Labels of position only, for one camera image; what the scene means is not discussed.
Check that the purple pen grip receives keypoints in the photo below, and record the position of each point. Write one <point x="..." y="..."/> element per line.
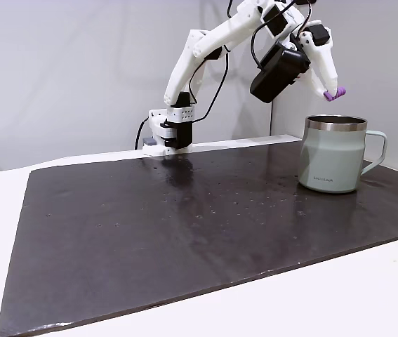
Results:
<point x="335" y="94"/>

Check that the pale green steel-rimmed mug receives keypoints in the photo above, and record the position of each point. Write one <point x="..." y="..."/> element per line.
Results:
<point x="328" y="158"/>

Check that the grey table clamp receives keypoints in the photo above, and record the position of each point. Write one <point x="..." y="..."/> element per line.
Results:
<point x="149" y="141"/>

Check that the black table mat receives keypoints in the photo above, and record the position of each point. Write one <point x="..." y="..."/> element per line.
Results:
<point x="184" y="228"/>

